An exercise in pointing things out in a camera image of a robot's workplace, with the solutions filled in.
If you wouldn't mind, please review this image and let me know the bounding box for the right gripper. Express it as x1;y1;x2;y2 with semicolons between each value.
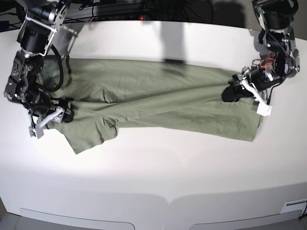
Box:
27;99;74;138

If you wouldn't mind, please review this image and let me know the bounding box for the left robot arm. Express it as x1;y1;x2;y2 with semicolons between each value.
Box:
222;0;300;117

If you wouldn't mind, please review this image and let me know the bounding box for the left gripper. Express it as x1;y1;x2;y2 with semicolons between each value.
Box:
221;68;272;117

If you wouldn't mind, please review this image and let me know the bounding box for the green T-shirt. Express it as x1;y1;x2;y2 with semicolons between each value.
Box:
46;58;262;154

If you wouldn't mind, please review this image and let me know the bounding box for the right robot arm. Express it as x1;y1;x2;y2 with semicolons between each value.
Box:
4;0;74;138

